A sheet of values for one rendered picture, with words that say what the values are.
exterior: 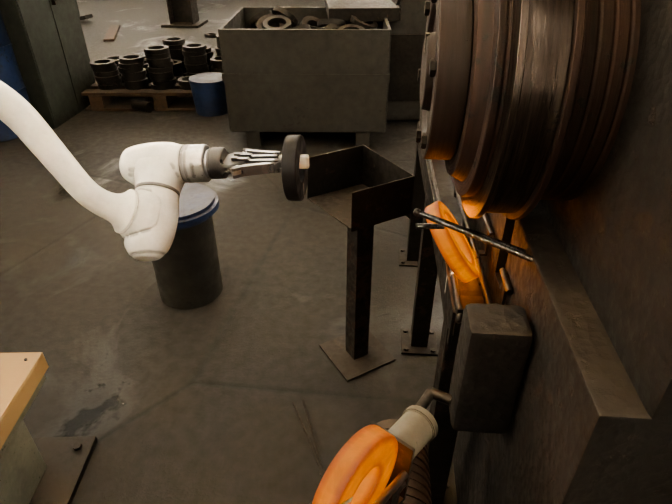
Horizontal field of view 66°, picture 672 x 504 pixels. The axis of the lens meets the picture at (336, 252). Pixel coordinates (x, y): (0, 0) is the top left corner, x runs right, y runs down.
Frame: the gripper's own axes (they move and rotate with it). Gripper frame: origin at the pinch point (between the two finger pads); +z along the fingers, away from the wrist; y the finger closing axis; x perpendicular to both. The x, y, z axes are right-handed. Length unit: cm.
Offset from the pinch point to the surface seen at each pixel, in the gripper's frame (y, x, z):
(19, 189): -139, -73, -187
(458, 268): 25.4, -12.8, 35.9
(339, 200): -28.7, -25.3, 7.1
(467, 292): 22.7, -20.9, 38.7
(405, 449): 66, -15, 24
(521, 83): 47, 30, 38
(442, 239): 23.4, -7.2, 32.6
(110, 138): -218, -73, -170
